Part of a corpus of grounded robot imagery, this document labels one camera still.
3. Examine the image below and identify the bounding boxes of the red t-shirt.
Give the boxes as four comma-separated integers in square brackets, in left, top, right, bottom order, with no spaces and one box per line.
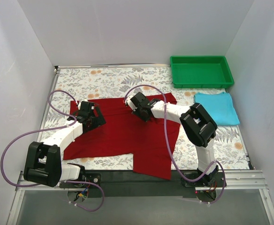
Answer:
[63,98,171,180]

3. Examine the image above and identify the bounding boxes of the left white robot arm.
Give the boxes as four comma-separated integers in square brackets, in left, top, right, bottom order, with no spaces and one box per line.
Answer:
[23,100,106,188]

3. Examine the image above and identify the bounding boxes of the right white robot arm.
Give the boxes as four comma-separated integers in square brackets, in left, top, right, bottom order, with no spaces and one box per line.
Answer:
[125,92,219,186]

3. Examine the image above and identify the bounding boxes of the green plastic tray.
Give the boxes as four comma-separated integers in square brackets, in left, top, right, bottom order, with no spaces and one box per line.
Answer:
[170,56,234,89]

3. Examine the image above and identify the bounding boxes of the folded turquoise t-shirt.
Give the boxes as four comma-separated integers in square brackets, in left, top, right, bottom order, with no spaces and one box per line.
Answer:
[194,92,240,126]

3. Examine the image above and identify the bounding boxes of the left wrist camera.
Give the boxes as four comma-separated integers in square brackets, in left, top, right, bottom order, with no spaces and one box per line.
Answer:
[71,99,89,111]

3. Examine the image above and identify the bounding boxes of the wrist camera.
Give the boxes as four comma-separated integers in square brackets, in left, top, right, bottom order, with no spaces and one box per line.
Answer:
[124,95,137,111]
[71,99,89,111]

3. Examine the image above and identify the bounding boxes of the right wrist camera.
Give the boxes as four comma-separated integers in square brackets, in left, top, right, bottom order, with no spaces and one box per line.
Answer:
[124,95,137,111]

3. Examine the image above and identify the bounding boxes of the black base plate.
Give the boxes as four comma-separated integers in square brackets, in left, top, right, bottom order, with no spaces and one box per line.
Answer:
[59,170,228,199]

